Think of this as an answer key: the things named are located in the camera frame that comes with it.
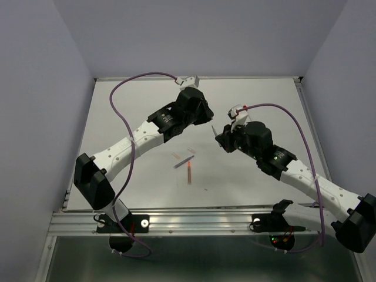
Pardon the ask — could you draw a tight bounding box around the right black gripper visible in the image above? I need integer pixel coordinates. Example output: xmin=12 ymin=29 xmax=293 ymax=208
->
xmin=214 ymin=120 xmax=260 ymax=160

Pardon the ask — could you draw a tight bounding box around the black marker pen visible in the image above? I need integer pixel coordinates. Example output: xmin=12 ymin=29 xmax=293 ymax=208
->
xmin=211 ymin=125 xmax=222 ymax=147

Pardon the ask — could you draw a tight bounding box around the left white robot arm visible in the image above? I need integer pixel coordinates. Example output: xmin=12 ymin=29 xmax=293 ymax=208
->
xmin=73 ymin=87 xmax=214 ymax=231

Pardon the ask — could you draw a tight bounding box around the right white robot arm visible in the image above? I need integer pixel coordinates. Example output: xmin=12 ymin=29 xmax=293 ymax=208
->
xmin=215 ymin=122 xmax=375 ymax=253

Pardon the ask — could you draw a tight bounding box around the orange highlighter pen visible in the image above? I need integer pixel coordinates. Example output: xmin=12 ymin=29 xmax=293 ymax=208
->
xmin=187 ymin=161 xmax=192 ymax=184

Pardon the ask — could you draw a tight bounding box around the purple highlighter pen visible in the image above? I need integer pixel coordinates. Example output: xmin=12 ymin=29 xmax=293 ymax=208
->
xmin=173 ymin=155 xmax=194 ymax=169

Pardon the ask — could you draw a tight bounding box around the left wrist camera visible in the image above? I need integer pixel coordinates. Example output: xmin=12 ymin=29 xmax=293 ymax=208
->
xmin=175 ymin=76 xmax=200 ymax=90

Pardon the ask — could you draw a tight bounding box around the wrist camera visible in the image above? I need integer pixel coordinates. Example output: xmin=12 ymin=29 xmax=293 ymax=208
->
xmin=228 ymin=105 xmax=250 ymax=132
xmin=175 ymin=76 xmax=200 ymax=90

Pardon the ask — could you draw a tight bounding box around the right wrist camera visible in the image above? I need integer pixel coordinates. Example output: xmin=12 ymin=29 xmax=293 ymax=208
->
xmin=228 ymin=105 xmax=250 ymax=132

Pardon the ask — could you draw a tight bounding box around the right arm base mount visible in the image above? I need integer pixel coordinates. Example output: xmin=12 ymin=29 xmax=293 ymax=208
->
xmin=249 ymin=200 xmax=306 ymax=233

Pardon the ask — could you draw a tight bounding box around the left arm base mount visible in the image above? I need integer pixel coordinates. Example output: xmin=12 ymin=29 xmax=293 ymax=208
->
xmin=93 ymin=213 xmax=150 ymax=234

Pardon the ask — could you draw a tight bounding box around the aluminium frame rail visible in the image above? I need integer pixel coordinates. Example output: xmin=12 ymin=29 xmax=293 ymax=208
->
xmin=46 ymin=207 xmax=324 ymax=237

